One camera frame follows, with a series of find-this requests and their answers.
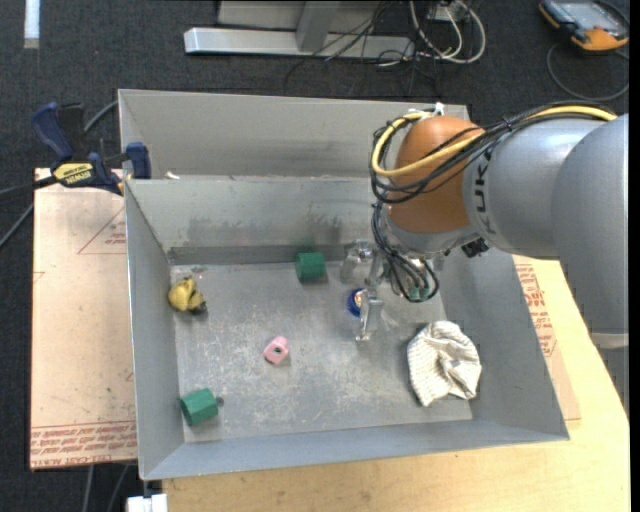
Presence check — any yellow toy banana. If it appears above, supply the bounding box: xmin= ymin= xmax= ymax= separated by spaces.
xmin=166 ymin=275 xmax=208 ymax=316

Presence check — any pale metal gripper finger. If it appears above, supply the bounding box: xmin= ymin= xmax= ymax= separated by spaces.
xmin=340 ymin=238 xmax=375 ymax=282
xmin=354 ymin=295 xmax=386 ymax=344

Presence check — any white crumpled cloth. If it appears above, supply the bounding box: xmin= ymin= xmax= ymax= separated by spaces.
xmin=405 ymin=320 xmax=484 ymax=408

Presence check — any green cylinder block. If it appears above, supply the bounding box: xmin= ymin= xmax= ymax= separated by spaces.
xmin=179 ymin=387 xmax=221 ymax=428
xmin=293 ymin=250 xmax=328 ymax=284

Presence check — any grey metal bin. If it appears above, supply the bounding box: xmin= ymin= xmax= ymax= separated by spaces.
xmin=117 ymin=88 xmax=571 ymax=482

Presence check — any brown cardboard board red print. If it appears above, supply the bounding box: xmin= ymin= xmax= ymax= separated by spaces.
xmin=28 ymin=166 xmax=584 ymax=472

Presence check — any pink block with hole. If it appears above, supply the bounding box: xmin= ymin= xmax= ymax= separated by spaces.
xmin=262 ymin=335 xmax=291 ymax=367

